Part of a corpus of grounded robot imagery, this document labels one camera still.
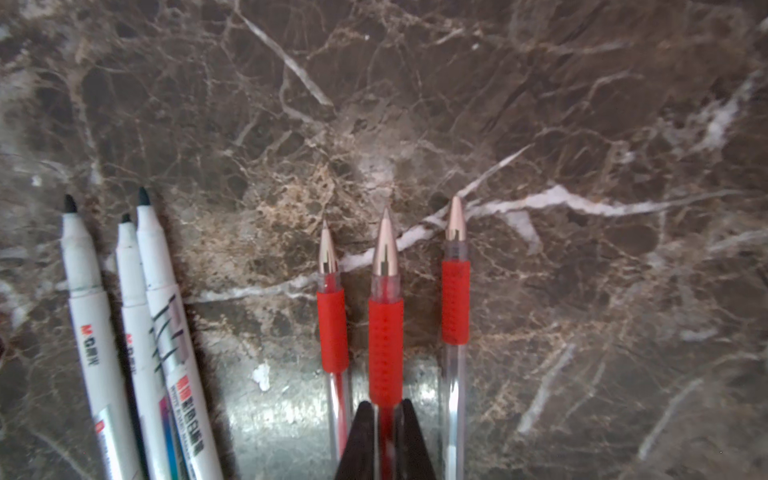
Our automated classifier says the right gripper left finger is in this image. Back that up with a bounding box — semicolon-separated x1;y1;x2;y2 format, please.
334;401;376;480

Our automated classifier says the green cap marker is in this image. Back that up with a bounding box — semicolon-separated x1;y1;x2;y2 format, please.
136;187;224;479
116;214;186;479

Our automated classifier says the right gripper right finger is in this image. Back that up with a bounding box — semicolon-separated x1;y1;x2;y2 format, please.
395;399;436;480

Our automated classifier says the green white marker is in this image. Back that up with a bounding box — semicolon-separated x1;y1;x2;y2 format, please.
61;194;145;479

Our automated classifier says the red pen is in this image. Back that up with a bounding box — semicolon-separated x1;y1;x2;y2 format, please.
368;209;404;479
441;196;470;479
316;220;353;464

